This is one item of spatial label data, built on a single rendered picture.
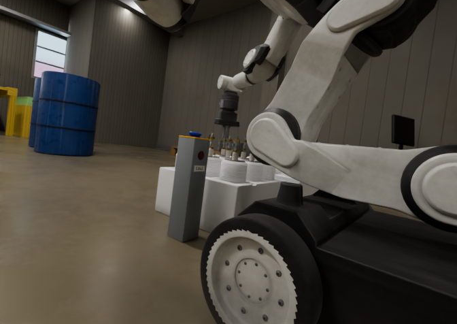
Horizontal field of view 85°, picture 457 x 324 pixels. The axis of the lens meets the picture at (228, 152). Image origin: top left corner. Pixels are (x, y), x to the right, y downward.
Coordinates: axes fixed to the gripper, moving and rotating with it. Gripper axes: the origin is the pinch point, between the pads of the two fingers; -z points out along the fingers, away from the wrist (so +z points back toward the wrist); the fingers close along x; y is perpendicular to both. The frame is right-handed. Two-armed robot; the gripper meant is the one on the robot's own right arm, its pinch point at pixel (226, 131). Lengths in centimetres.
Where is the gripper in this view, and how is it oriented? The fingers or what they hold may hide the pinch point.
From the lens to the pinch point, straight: 122.0
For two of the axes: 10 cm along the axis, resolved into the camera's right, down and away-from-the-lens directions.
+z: 1.2, -9.9, -0.3
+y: -2.5, -0.6, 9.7
